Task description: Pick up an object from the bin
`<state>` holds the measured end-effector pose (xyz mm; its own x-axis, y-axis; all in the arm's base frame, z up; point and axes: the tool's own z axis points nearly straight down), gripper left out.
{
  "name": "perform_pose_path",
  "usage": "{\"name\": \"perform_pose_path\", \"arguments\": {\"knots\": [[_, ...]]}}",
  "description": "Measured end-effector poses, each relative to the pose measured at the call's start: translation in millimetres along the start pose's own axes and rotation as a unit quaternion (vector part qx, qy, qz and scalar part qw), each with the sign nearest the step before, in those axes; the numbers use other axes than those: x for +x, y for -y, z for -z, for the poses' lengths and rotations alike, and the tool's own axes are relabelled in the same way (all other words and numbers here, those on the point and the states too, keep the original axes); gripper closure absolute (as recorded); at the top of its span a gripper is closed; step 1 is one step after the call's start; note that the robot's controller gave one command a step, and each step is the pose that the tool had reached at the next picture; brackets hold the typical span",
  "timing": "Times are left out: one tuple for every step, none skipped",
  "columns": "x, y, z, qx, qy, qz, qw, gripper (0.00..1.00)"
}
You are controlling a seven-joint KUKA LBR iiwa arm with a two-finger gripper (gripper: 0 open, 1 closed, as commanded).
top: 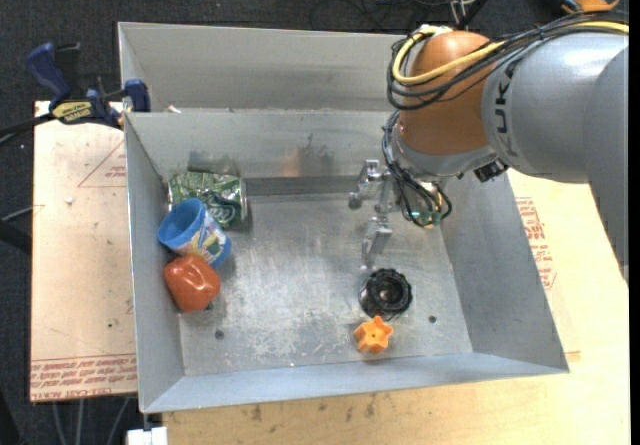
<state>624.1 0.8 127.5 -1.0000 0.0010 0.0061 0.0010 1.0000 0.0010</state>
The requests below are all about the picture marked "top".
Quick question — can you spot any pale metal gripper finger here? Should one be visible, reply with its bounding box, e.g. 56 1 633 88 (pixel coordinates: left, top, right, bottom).
359 215 395 271
347 158 387 210

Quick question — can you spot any grey metal bin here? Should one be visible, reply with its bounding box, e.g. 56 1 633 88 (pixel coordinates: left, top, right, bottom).
117 21 571 415

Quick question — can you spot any orange star-shaped toy piece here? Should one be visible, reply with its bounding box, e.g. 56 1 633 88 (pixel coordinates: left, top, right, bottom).
352 315 395 355

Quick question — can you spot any crushed green drink can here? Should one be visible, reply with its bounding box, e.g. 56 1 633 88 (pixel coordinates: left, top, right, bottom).
167 171 249 230

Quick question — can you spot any blue printed plastic cup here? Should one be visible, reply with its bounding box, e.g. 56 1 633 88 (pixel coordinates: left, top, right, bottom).
156 197 233 270

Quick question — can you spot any orange toy bell pepper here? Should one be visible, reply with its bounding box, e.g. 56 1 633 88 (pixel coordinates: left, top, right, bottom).
162 253 222 315

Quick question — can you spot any brown cardboard board, red print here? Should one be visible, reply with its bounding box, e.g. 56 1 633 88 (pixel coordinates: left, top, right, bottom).
29 100 584 404

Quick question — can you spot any black ribbed round ring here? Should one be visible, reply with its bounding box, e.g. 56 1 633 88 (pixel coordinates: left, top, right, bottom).
357 267 414 320

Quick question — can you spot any black cylinder on white bracket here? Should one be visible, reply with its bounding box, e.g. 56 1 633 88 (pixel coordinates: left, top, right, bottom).
472 158 508 184

